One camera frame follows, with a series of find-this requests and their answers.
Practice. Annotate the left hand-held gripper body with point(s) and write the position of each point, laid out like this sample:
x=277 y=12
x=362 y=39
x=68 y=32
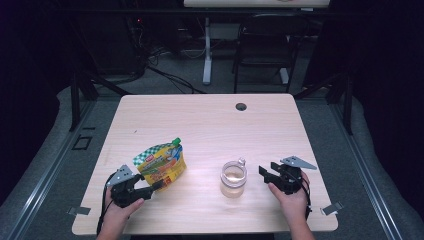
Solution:
x=125 y=193

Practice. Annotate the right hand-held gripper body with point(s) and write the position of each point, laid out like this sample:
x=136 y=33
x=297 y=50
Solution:
x=288 y=180

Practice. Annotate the yellow spouted pouch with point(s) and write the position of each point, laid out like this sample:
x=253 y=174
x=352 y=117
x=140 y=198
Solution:
x=161 y=163

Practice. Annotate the clear glass jar with lid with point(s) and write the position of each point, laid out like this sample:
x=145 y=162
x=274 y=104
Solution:
x=233 y=180

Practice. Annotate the person's left hand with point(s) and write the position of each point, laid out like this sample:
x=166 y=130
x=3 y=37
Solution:
x=120 y=215

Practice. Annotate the person's right hand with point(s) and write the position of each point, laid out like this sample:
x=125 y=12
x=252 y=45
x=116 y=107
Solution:
x=295 y=205

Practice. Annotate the grey metal tab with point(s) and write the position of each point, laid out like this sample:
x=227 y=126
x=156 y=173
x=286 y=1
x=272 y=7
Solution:
x=80 y=211
x=331 y=208

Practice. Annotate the round table grommet hole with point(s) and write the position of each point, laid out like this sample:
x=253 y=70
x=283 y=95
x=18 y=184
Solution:
x=241 y=107

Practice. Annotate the black metal stand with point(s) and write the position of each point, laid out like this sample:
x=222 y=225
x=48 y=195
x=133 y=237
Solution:
x=347 y=106
x=75 y=100

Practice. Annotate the black chair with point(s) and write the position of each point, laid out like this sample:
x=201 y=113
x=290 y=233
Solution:
x=266 y=43

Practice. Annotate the white desk leg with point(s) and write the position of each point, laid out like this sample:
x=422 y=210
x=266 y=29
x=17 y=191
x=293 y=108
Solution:
x=207 y=56

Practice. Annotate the dark equipment cabinet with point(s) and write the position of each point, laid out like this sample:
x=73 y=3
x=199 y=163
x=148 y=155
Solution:
x=110 y=43

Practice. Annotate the light background desk top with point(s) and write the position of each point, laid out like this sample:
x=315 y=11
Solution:
x=253 y=3

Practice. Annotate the aluminium floor rail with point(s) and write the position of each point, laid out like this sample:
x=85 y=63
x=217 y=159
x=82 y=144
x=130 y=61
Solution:
x=366 y=173
x=50 y=173

